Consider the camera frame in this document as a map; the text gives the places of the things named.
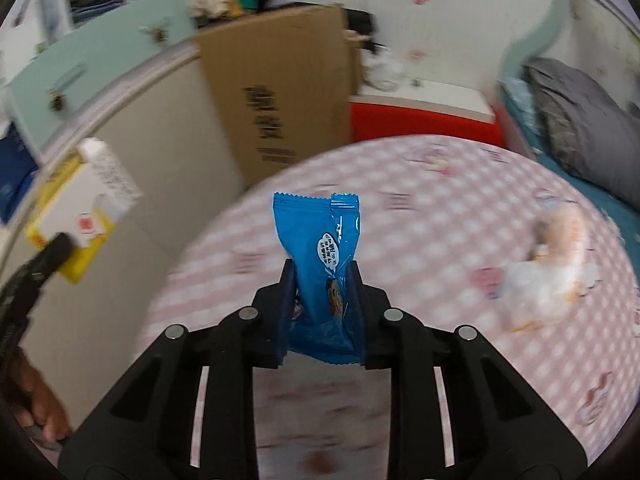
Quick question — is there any white plastic bag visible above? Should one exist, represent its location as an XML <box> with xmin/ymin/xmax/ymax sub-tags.
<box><xmin>362</xmin><ymin>50</ymin><xmax>403</xmax><ymax>91</ymax></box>

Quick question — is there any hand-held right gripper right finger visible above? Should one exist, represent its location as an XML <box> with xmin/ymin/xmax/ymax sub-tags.
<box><xmin>347</xmin><ymin>260</ymin><xmax>588</xmax><ymax>480</ymax></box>

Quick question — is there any person's left hand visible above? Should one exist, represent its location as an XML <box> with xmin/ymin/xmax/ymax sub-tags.
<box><xmin>10</xmin><ymin>347</ymin><xmax>72</xmax><ymax>443</ymax></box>

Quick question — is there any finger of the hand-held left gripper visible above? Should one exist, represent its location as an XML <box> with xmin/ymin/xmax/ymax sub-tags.
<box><xmin>29</xmin><ymin>232</ymin><xmax>76</xmax><ymax>282</ymax></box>

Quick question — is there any blue striped cloth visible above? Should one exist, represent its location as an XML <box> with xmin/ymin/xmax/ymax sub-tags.
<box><xmin>500</xmin><ymin>77</ymin><xmax>541</xmax><ymax>136</ymax></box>

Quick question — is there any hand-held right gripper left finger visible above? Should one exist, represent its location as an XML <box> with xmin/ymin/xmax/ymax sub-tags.
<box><xmin>57</xmin><ymin>258</ymin><xmax>298</xmax><ymax>480</ymax></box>

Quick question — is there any pale wardrobe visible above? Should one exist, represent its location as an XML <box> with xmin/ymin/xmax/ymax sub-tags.
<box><xmin>265</xmin><ymin>0</ymin><xmax>561</xmax><ymax>96</ymax></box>

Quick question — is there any white yellow carton box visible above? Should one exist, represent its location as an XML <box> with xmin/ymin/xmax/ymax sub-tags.
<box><xmin>25</xmin><ymin>137</ymin><xmax>143</xmax><ymax>285</ymax></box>

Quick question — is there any beige cabinet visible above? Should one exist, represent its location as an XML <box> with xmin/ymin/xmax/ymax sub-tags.
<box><xmin>0</xmin><ymin>40</ymin><xmax>251</xmax><ymax>311</ymax></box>

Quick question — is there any teal drawer unit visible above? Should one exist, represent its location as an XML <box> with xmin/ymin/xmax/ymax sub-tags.
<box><xmin>2</xmin><ymin>0</ymin><xmax>198</xmax><ymax>133</ymax></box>

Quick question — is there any small cardboard box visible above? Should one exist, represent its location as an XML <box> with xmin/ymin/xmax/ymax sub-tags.
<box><xmin>342</xmin><ymin>30</ymin><xmax>373</xmax><ymax>97</ymax></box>

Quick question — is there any large cardboard box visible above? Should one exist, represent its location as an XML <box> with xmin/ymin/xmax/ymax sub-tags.
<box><xmin>195</xmin><ymin>4</ymin><xmax>353</xmax><ymax>191</ymax></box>

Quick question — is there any blue snack wrapper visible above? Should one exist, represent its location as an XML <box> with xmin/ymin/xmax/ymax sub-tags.
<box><xmin>272</xmin><ymin>191</ymin><xmax>368</xmax><ymax>365</ymax></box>

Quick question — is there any red white lidded storage box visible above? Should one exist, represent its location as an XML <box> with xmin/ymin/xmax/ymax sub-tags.
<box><xmin>348</xmin><ymin>85</ymin><xmax>506</xmax><ymax>148</ymax></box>

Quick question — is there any blue bag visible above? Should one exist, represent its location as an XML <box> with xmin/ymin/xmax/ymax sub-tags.
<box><xmin>0</xmin><ymin>122</ymin><xmax>38</xmax><ymax>223</ymax></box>

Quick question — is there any grey duvet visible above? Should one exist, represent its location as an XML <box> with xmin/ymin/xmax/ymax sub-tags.
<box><xmin>522</xmin><ymin>57</ymin><xmax>640</xmax><ymax>211</ymax></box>

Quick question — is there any pink checkered tablecloth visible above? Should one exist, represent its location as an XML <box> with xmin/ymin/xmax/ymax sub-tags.
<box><xmin>135</xmin><ymin>135</ymin><xmax>640</xmax><ymax>466</ymax></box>

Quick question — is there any teal bunk bed frame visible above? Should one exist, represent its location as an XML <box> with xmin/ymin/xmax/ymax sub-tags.
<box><xmin>500</xmin><ymin>0</ymin><xmax>640</xmax><ymax>81</ymax></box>

